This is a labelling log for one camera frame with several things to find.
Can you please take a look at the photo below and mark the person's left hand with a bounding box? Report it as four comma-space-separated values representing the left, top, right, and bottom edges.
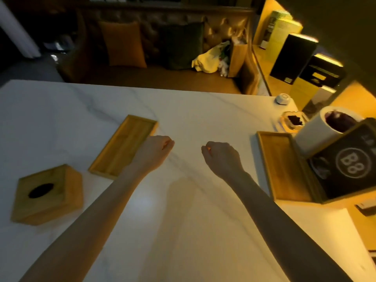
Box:
133, 136, 175, 177

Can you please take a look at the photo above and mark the person's right hand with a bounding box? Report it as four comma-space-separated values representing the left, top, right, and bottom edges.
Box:
201, 141, 247, 179

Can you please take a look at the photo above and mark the person's left forearm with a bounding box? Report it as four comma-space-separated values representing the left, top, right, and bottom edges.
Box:
18, 165, 149, 282

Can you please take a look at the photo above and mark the person's right forearm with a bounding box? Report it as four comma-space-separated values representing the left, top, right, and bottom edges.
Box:
225, 170, 353, 282

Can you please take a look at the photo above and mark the wooden tray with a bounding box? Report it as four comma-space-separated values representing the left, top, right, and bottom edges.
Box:
88, 115, 159, 181
257, 131, 315, 202

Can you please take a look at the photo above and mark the crumpled white plastic bag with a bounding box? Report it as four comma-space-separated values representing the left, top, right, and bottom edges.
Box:
192, 41, 231, 77

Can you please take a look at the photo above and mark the glass ashtray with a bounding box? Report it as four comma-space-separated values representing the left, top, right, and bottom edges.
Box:
280, 111, 309, 133

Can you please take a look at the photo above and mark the brown tufted leather sofa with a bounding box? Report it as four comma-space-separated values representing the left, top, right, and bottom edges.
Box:
57, 4, 260, 96

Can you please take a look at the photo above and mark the brown paper bag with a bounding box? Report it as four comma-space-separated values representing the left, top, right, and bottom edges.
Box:
228, 36, 249, 78

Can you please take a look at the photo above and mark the dark green cushion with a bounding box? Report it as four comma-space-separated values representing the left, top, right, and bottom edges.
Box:
160, 22, 205, 71

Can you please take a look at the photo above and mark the orange cushion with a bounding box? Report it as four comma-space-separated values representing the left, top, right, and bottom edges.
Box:
98, 21, 147, 69

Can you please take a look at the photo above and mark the white cylindrical bin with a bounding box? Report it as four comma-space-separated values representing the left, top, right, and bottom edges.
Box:
294, 106, 365, 158

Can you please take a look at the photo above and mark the black gift box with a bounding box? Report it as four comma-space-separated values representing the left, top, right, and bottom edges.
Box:
269, 33, 319, 85

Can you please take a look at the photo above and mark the wooden tissue box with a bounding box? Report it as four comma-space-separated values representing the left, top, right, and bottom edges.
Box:
11, 164, 84, 226

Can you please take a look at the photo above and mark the black and yellow box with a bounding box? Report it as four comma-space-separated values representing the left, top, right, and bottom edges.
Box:
289, 53, 346, 110

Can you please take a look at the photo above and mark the black framed sign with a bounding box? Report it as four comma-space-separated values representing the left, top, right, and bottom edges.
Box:
305, 118, 376, 204

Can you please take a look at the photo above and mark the green gift box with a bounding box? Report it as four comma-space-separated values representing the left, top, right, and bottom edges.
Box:
260, 10, 304, 56

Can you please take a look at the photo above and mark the dark card holder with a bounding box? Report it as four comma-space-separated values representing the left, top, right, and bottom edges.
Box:
355, 200, 376, 217

